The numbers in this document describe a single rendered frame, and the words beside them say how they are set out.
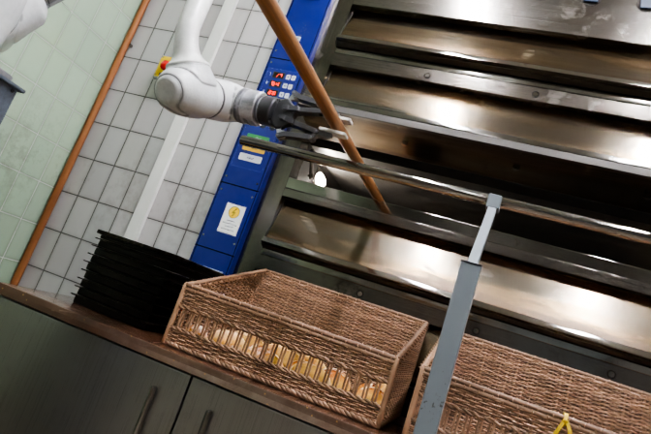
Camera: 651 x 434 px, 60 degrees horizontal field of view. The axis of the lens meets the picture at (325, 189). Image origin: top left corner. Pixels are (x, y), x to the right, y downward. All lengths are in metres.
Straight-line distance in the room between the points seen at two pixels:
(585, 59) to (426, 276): 0.88
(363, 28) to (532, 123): 0.70
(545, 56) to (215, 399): 1.46
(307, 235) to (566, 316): 0.81
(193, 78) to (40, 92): 1.04
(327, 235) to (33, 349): 0.90
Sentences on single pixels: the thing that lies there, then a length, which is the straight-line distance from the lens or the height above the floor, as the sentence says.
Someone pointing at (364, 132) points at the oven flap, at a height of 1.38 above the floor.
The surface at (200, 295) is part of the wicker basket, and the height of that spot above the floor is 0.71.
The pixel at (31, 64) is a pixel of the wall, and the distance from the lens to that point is 2.22.
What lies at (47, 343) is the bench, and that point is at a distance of 1.56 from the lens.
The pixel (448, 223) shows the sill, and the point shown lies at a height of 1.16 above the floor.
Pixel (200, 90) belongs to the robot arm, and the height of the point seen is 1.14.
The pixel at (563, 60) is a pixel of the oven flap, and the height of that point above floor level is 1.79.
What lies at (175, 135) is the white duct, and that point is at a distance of 2.18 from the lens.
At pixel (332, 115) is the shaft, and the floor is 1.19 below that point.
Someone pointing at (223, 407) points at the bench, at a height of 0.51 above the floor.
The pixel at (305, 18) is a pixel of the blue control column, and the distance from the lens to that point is 2.19.
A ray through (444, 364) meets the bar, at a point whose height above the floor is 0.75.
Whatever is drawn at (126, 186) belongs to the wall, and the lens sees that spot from 2.23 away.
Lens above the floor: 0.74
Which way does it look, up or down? 13 degrees up
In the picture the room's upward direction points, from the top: 19 degrees clockwise
